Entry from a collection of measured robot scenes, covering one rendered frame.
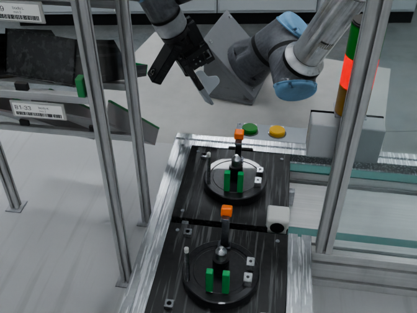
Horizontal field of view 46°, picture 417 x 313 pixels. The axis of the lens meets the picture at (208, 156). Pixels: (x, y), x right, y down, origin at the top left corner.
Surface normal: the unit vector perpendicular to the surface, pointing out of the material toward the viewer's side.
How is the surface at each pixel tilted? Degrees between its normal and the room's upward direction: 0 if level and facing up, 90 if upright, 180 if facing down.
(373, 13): 90
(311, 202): 0
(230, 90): 90
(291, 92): 121
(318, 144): 90
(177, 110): 0
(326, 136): 90
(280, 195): 0
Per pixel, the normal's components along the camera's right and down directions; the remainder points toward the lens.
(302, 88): 0.07, 0.94
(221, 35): 0.67, -0.40
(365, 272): -0.15, 0.63
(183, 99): 0.00, -0.77
